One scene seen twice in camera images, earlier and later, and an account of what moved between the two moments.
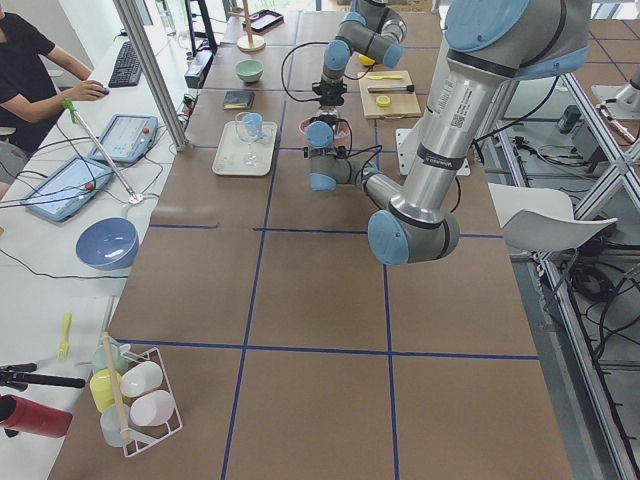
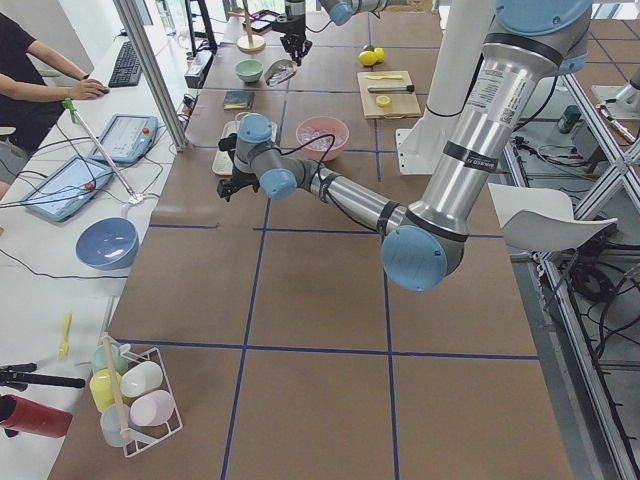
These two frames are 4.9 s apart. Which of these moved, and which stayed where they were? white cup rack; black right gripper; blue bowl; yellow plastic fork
Moved: black right gripper
Stayed: blue bowl; yellow plastic fork; white cup rack
